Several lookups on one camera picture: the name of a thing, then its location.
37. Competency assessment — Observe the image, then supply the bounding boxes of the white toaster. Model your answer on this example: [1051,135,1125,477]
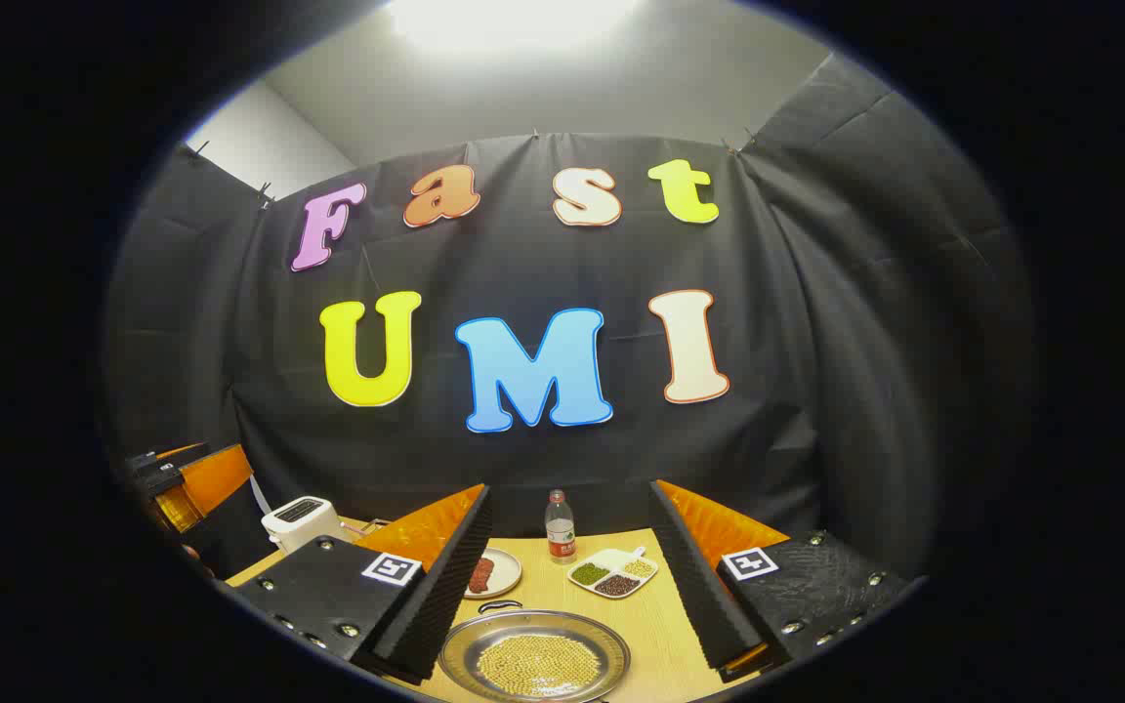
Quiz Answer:
[262,496,349,556]

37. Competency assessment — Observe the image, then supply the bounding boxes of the stainless steel pot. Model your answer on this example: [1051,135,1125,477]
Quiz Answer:
[437,600,632,703]

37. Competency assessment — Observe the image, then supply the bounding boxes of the black backdrop cloth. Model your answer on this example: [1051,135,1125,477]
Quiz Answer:
[99,54,1037,587]

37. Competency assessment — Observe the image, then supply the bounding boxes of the round white plate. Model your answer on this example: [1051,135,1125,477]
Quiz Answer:
[465,547,522,600]

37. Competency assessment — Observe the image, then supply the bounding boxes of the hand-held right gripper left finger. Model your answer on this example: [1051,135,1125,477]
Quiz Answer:
[235,483,495,684]

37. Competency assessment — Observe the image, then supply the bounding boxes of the pile of soybeans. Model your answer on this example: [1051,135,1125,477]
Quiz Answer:
[477,635,603,699]

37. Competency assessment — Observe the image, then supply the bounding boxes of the white divided bean dish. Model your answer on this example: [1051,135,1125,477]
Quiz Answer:
[567,547,659,600]

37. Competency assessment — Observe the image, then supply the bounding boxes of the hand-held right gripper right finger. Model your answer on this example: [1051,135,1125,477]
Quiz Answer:
[648,478,915,684]

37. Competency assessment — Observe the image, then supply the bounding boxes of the clear plastic water bottle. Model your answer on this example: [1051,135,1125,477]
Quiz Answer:
[545,489,577,565]

